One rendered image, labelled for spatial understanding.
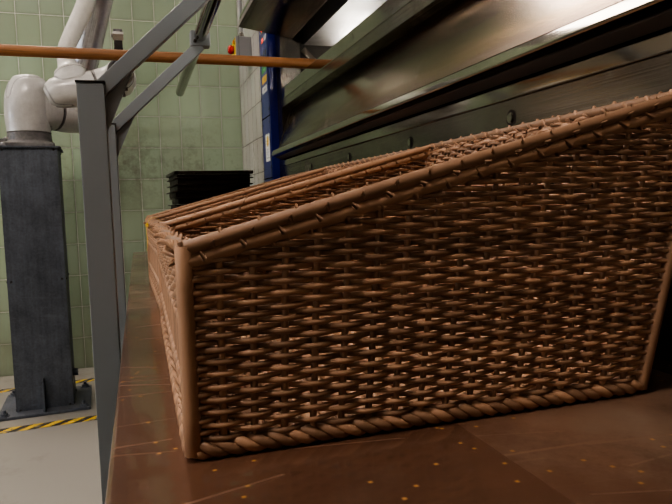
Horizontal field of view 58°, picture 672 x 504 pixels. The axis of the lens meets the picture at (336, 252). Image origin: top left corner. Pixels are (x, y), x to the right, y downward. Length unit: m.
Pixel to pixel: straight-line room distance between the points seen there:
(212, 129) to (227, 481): 2.80
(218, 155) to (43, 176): 0.96
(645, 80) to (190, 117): 2.61
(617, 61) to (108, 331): 0.80
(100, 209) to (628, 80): 0.75
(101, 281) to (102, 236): 0.07
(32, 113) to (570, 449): 2.33
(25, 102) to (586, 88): 2.12
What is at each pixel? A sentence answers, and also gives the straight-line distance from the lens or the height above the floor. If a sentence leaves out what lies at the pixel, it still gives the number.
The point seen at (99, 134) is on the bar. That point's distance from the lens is 1.01.
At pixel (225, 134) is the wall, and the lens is 3.15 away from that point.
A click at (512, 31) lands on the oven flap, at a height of 0.99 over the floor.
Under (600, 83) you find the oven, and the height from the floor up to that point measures 0.89.
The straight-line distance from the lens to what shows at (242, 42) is 2.89.
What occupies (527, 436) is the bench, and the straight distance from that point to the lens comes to 0.49.
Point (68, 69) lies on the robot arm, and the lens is 2.25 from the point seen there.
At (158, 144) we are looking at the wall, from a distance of 3.12.
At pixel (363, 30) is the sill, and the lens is 1.50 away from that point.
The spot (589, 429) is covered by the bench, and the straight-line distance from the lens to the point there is 0.52.
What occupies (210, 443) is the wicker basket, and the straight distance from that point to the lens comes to 0.45.
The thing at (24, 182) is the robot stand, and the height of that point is 0.87.
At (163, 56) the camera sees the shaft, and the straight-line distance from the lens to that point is 1.89.
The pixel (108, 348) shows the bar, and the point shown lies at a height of 0.54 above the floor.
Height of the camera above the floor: 0.76
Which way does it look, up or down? 5 degrees down
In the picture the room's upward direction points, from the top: 2 degrees counter-clockwise
